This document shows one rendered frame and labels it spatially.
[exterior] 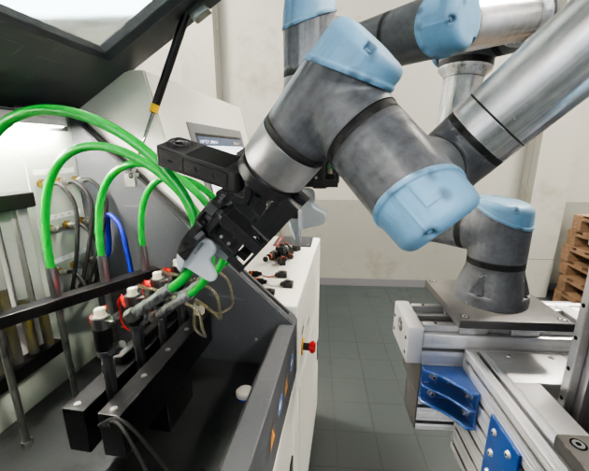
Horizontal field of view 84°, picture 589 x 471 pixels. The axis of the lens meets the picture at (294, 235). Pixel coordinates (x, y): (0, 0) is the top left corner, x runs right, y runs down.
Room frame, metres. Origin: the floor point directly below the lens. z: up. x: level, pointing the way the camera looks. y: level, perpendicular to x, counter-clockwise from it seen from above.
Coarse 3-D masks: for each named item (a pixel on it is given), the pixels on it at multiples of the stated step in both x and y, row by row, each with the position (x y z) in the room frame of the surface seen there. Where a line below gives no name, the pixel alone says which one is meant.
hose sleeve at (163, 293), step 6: (162, 288) 0.44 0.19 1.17; (156, 294) 0.44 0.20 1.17; (162, 294) 0.44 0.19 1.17; (168, 294) 0.44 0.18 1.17; (144, 300) 0.45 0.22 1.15; (150, 300) 0.44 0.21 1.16; (156, 300) 0.44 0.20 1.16; (162, 300) 0.44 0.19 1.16; (138, 306) 0.45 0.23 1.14; (144, 306) 0.44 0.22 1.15; (150, 306) 0.44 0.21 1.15; (132, 312) 0.45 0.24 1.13; (138, 312) 0.45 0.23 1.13; (144, 312) 0.45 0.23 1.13
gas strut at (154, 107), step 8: (184, 16) 0.78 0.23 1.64; (184, 24) 0.78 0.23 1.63; (176, 32) 0.78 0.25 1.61; (184, 32) 0.79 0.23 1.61; (176, 40) 0.78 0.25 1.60; (176, 48) 0.78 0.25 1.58; (168, 56) 0.78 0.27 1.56; (176, 56) 0.79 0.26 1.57; (168, 64) 0.78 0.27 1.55; (168, 72) 0.79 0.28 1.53; (160, 80) 0.78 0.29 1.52; (160, 88) 0.78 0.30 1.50; (160, 96) 0.79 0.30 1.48; (152, 104) 0.78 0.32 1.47; (160, 104) 0.79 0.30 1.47; (152, 112) 0.79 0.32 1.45; (144, 136) 0.79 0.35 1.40; (128, 176) 0.79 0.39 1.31; (136, 176) 0.80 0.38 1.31; (128, 184) 0.79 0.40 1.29
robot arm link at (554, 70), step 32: (576, 0) 0.31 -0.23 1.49; (544, 32) 0.32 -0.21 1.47; (576, 32) 0.29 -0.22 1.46; (512, 64) 0.33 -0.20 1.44; (544, 64) 0.30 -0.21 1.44; (576, 64) 0.29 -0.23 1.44; (480, 96) 0.34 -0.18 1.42; (512, 96) 0.32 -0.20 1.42; (544, 96) 0.30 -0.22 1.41; (576, 96) 0.30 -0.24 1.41; (448, 128) 0.35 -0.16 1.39; (480, 128) 0.33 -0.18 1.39; (512, 128) 0.32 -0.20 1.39; (544, 128) 0.32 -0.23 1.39; (480, 160) 0.33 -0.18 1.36
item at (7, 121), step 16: (16, 112) 0.47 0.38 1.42; (32, 112) 0.47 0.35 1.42; (48, 112) 0.47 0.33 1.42; (64, 112) 0.46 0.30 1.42; (80, 112) 0.46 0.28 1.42; (0, 128) 0.48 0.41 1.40; (112, 128) 0.45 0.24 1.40; (128, 144) 0.45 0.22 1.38; (144, 144) 0.45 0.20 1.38; (176, 176) 0.44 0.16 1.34; (176, 192) 0.44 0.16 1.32; (192, 208) 0.43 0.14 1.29; (192, 224) 0.43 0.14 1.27; (192, 272) 0.44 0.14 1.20; (176, 288) 0.44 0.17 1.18
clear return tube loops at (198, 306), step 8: (168, 272) 0.66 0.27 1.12; (192, 280) 0.65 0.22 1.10; (144, 288) 0.58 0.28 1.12; (152, 288) 0.58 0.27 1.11; (208, 288) 0.65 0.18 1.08; (176, 296) 0.58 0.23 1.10; (216, 296) 0.65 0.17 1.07; (232, 296) 0.71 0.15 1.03; (184, 304) 0.57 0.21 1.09; (200, 304) 0.73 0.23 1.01; (232, 304) 0.72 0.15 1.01; (200, 312) 0.72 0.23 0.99; (216, 312) 0.71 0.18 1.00; (224, 312) 0.72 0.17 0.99; (200, 320) 0.57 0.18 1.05; (200, 328) 0.57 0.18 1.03
